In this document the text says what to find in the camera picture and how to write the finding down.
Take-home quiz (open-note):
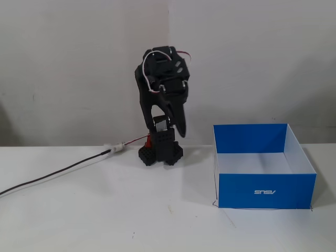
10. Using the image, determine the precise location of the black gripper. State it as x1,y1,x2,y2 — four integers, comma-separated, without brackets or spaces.
134,46,191,138

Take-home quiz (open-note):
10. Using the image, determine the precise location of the blue and white cardboard box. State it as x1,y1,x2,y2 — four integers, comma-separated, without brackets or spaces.
212,123,318,209

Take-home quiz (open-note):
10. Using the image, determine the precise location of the white and red servo wire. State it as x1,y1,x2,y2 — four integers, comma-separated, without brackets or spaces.
141,50,193,93

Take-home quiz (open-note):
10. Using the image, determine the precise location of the red and white supply wire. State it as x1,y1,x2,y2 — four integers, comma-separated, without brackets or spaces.
123,134,151,146

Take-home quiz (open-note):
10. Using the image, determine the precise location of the white cable connector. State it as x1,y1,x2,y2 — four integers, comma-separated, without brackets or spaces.
104,141,127,155

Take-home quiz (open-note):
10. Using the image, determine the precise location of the black power cable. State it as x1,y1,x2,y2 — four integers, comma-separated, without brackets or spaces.
0,149,112,197

